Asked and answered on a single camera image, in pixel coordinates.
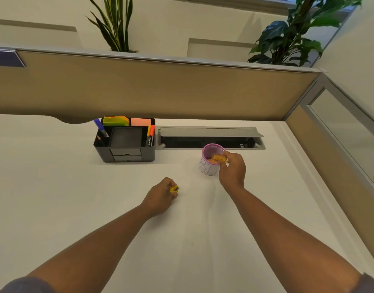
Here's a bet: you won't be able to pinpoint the glass side partition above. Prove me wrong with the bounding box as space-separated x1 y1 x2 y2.
285 73 374 272

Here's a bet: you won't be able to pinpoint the person's left sleeve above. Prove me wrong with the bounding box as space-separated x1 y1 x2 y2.
0 276 56 293

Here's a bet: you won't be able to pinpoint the person's left hand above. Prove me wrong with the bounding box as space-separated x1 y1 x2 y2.
140 177 179 218

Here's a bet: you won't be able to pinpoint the person's right hand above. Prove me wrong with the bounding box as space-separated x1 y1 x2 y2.
218 151 247 193

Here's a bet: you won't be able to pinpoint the beige desk partition panel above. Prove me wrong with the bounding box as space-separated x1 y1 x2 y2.
0 47 322 125

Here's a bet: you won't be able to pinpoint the person's right sleeve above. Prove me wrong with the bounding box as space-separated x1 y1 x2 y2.
347 272 374 293

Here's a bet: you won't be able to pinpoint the person's sleeve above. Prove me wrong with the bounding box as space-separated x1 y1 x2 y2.
347 272 374 293
0 276 56 293

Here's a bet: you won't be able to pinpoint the person's left forearm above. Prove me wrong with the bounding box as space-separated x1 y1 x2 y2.
27 204 152 293

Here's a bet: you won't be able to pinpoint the person's right forearm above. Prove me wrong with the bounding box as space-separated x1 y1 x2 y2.
228 186 363 293

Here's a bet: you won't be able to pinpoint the tall snake plant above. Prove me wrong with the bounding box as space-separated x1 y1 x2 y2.
86 0 134 53

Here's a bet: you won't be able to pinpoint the white cup with pink rim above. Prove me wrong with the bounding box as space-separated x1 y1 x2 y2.
199 143 226 176

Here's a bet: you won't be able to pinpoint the green and orange sticky notes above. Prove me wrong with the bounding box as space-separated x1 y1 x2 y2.
102 116 130 127

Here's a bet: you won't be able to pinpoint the blue pen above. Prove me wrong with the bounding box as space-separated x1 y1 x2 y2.
93 119 109 138

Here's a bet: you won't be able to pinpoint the broad leaf green plant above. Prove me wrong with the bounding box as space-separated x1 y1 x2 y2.
247 0 371 67

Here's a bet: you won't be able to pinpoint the black desk organizer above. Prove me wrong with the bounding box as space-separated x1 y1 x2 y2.
93 118 156 163

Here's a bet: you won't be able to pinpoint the grey desk cable tray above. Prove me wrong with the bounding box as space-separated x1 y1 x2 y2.
156 126 266 151

